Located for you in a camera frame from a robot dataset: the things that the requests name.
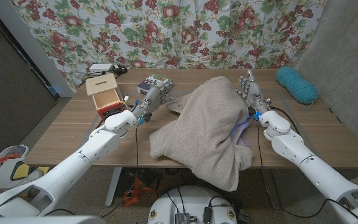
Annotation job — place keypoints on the grey heatsink module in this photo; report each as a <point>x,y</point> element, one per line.
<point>182,218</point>

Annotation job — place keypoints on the white plastic bin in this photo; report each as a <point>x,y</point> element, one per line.
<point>11,150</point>

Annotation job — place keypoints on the wooden drawer box red base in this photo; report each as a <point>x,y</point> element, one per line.
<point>102,93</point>

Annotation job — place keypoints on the white power adapter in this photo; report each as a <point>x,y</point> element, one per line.
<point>100,68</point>

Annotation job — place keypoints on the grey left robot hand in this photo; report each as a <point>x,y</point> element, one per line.
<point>154,96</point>

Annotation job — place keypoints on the black plug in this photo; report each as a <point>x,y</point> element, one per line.
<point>120,69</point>

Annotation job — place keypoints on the black connector module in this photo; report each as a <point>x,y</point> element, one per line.
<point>207,215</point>

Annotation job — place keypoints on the dark table leg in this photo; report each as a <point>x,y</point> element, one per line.
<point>270,186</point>

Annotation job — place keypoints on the colourful printed package box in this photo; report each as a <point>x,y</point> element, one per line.
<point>148,82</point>

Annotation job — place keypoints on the white corner post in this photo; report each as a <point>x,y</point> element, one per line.
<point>33,49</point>

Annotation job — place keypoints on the teal yarn skein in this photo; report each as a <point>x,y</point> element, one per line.
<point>297,84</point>

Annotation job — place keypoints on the yellow black floor item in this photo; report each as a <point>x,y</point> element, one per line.
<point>22,171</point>

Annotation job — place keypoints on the grey concrete-look side panel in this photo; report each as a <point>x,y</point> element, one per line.
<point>346,62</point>

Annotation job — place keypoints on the white robot torso edge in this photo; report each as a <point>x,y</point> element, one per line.
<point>42,220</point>

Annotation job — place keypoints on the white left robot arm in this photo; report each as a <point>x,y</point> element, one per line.
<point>73,161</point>

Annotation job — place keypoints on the dark grey partition panel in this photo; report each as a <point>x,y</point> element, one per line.
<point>8,93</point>

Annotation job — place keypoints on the white table leg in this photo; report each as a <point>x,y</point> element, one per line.
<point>113,186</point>

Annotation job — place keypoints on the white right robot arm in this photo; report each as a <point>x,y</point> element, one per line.
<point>306,158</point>

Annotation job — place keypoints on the orange item in bin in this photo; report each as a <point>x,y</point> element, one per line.
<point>8,158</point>

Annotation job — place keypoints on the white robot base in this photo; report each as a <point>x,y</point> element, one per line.
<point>194,202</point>

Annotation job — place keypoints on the beige wool coat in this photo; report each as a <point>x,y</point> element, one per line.
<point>204,130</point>

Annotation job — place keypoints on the floral fruit print backdrop cloth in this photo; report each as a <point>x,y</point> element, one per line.
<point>120,31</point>

